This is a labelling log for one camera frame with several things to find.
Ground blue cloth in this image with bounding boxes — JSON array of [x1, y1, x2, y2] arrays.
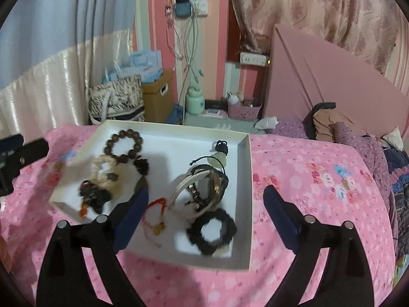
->
[[166, 104, 185, 125]]

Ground white hanging cables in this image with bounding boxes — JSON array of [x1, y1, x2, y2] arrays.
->
[[164, 0, 205, 91]]

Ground brown metal bracelet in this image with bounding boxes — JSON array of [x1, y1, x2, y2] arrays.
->
[[188, 173, 230, 213]]

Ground white shallow cardboard box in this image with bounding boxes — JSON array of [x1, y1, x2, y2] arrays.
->
[[49, 120, 251, 272]]

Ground red knotted cord bracelet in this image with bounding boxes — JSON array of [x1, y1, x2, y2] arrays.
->
[[145, 198, 169, 248]]

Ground black leather cord bracelet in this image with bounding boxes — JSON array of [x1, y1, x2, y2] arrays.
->
[[188, 157, 230, 190]]

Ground crumpled white tissue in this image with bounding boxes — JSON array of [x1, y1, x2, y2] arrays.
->
[[254, 117, 279, 132]]

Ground pink floral bedsheet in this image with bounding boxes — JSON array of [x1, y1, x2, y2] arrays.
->
[[0, 125, 400, 307]]

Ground cream stone chip bracelet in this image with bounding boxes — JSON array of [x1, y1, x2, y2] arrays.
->
[[89, 154, 124, 196]]

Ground cream satin curtain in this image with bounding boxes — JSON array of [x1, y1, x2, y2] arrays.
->
[[0, 29, 139, 132]]

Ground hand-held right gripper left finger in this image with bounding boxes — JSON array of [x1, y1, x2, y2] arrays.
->
[[36, 188, 150, 307]]

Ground black and white patterned tote bag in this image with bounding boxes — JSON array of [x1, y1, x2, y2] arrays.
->
[[88, 75, 146, 125]]

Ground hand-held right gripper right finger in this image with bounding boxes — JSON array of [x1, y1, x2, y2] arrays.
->
[[263, 185, 374, 307]]

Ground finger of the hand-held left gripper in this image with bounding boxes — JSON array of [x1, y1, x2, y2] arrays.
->
[[0, 135, 24, 155], [0, 138, 50, 173]]

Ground dark patterned blanket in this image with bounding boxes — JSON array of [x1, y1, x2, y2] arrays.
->
[[383, 147, 409, 207]]

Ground brown wooden bead bracelet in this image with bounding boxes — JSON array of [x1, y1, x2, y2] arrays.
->
[[104, 129, 143, 165]]

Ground jade pendant with black cord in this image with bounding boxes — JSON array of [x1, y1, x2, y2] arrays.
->
[[209, 140, 230, 171]]

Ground light blue paper bags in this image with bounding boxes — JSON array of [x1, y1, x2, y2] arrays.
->
[[102, 50, 164, 83]]

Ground dark bracelet with orange bead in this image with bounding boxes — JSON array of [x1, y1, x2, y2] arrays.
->
[[78, 179, 112, 220]]

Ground pale green jar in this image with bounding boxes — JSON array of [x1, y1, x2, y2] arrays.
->
[[186, 86, 206, 115]]

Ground wet wipes pack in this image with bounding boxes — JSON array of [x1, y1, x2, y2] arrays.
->
[[204, 109, 230, 119]]

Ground black scrunchie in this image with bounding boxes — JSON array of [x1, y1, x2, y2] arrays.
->
[[186, 208, 237, 256]]

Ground white wall switch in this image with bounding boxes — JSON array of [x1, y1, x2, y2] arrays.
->
[[192, 1, 209, 16]]

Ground brown cardboard box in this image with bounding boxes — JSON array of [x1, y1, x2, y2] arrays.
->
[[141, 70, 175, 124]]

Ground white pillow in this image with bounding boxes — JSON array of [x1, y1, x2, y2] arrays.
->
[[382, 127, 405, 151]]

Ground blue wall-hung device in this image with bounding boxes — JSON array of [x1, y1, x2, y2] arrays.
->
[[174, 0, 194, 19]]

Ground white power strip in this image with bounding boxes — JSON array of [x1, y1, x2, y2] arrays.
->
[[240, 52, 269, 67]]

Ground brown clothing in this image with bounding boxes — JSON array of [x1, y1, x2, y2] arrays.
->
[[311, 102, 354, 142]]

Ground white bangle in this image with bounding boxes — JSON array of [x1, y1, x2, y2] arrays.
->
[[169, 171, 221, 217]]

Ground pink plastic basket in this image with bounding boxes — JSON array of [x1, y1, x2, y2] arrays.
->
[[228, 101, 263, 120]]

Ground pink floral curtain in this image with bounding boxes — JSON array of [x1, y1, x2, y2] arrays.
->
[[224, 0, 409, 87]]

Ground black carved bead charm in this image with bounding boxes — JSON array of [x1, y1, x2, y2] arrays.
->
[[133, 157, 151, 177]]

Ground pale green cabinet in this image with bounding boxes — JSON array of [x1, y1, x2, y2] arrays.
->
[[183, 114, 266, 132]]

